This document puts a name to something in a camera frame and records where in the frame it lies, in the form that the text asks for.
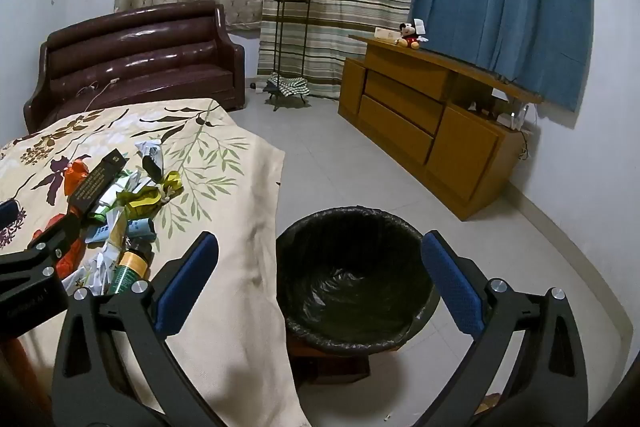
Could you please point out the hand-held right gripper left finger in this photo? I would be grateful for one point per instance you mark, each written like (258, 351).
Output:
(187, 287)

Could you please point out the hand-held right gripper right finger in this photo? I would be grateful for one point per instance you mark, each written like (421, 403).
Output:
(450, 287)

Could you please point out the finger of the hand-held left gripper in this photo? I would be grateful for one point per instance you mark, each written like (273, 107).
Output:
(10, 214)
(45, 252)

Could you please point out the orange wrapper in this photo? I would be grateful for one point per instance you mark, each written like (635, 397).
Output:
(75, 176)

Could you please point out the black long box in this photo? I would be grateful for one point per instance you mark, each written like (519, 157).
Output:
(95, 181)

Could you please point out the trash bin with black liner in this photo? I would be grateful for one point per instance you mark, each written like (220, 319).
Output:
(355, 287)

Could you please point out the yellow green wrapper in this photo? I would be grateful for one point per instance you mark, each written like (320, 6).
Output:
(142, 203)

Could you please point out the crumpled white paper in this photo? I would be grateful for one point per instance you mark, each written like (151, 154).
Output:
(92, 269)

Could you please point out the green bottle with yellow cap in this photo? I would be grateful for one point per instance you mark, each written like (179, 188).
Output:
(127, 272)

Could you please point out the floral cream blanket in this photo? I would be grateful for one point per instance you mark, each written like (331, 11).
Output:
(225, 217)

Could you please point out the green white packet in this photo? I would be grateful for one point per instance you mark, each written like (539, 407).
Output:
(112, 194)

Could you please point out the gold foil wrapper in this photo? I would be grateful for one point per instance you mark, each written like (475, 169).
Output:
(172, 181)

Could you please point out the crumpled white wrapper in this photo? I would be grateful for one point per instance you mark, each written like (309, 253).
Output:
(149, 148)

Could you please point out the white router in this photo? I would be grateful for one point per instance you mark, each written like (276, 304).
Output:
(512, 119)

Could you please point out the wooden cabinet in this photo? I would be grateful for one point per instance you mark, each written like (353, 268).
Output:
(400, 112)

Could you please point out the dark brown leather sofa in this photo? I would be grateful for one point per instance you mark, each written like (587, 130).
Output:
(140, 57)

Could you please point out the checked cloth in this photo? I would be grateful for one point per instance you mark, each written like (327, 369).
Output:
(290, 86)

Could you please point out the mouse plush toy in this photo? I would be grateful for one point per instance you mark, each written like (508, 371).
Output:
(411, 38)

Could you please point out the flat white box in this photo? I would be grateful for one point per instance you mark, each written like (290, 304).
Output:
(386, 34)

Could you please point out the black metal plant stand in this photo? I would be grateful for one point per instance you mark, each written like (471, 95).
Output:
(292, 2)

